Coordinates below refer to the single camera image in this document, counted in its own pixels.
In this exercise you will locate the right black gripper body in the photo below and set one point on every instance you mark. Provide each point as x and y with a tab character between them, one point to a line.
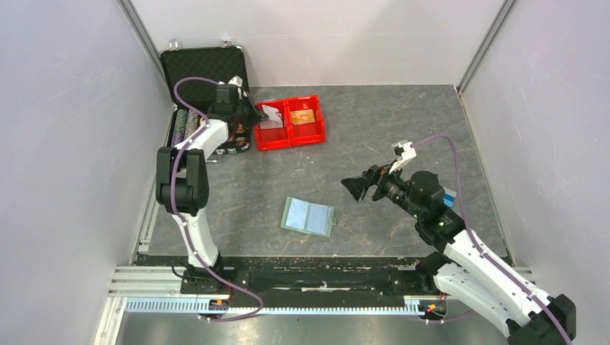
392	186

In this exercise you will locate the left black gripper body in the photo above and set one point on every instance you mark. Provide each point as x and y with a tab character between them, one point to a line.
243	111

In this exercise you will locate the white credit card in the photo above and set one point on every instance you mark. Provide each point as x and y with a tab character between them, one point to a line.
274	115

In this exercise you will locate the green card holder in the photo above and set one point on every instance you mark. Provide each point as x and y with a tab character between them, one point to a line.
308	218

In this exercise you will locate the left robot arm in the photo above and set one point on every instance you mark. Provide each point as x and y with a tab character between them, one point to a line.
182	184

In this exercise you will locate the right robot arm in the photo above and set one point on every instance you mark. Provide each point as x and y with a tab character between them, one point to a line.
464	267

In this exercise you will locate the white card in bin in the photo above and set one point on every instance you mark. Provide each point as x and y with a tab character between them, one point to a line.
271	124

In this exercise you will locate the blue green card stack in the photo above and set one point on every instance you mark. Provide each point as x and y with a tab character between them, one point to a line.
449	198

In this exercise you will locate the orange card in bin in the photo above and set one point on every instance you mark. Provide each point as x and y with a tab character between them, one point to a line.
304	116

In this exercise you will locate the left red bin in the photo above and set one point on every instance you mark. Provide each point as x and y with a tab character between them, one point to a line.
273	133

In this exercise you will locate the red bin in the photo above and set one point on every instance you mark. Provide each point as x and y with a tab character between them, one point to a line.
273	133
306	134

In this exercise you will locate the black poker chip case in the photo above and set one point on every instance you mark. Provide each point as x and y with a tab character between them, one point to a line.
217	63

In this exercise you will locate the right red bin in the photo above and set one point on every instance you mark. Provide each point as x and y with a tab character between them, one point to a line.
306	134

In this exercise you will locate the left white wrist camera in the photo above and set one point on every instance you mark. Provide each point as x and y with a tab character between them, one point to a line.
235	84

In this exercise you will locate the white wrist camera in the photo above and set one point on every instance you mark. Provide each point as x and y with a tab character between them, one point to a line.
235	84
404	153

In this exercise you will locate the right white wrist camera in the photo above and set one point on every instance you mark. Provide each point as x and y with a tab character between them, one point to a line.
404	153

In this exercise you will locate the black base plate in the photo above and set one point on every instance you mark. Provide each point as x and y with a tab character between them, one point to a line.
313	282

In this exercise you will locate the aluminium frame rail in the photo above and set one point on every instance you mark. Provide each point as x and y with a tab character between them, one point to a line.
158	290

